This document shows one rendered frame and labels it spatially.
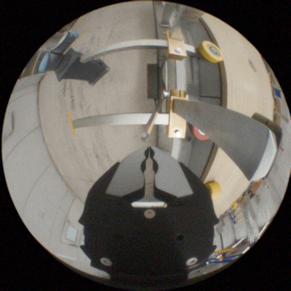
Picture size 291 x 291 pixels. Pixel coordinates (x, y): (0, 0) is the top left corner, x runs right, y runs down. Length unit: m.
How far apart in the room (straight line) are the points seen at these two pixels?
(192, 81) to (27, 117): 2.86
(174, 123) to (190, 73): 0.37
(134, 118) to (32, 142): 2.57
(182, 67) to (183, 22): 0.36
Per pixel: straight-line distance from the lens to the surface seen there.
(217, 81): 0.45
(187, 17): 0.26
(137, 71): 1.18
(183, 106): 0.18
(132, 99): 1.13
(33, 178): 2.68
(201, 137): 0.27
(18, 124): 2.65
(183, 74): 0.55
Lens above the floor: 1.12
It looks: 62 degrees down
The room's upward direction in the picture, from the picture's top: 178 degrees counter-clockwise
